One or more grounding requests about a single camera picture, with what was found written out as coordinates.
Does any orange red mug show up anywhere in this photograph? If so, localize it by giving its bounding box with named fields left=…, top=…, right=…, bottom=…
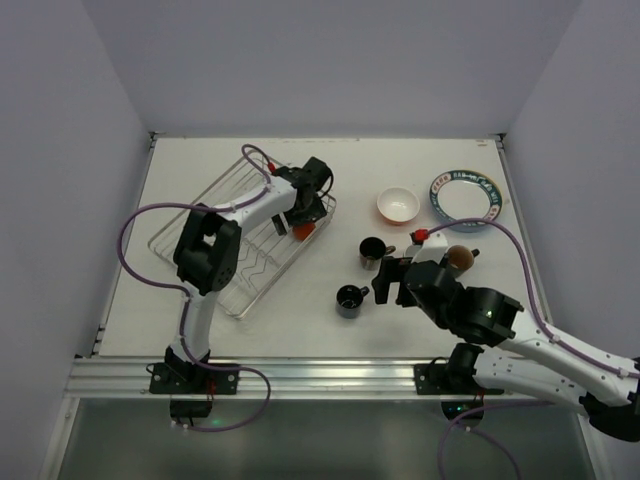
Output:
left=292, top=223, right=316, bottom=242

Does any brown striped mug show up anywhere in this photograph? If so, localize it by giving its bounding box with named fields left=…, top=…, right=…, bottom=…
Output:
left=359, top=237, right=396, bottom=271

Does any blue mug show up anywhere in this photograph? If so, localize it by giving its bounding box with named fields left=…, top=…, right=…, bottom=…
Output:
left=335, top=285, right=370, bottom=319

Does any orange bowl white inside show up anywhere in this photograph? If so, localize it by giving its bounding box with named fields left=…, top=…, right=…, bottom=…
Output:
left=376, top=187, right=421, bottom=225

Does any black mug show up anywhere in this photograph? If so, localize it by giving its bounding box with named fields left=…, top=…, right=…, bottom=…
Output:
left=446, top=245, right=480, bottom=278

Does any dark green plate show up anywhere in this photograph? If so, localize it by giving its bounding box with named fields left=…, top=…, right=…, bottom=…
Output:
left=428, top=169, right=504, bottom=233

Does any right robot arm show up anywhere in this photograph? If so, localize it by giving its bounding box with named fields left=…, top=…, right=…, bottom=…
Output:
left=372, top=257, right=639, bottom=442

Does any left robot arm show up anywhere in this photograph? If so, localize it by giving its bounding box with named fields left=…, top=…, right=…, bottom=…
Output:
left=164, top=157, right=333, bottom=370

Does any metal wire dish rack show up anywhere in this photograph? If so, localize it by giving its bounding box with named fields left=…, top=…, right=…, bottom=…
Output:
left=148, top=157, right=336, bottom=319

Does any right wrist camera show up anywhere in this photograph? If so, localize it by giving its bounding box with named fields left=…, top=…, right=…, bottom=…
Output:
left=404, top=233, right=450, bottom=263

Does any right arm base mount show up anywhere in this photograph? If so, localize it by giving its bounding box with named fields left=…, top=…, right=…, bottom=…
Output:
left=413, top=343, right=505, bottom=420

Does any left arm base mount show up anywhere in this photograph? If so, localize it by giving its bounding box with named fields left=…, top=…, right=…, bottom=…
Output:
left=145, top=348, right=239, bottom=426

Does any aluminium mounting rail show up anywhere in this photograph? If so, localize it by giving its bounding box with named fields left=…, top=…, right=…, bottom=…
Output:
left=63, top=356, right=475, bottom=401

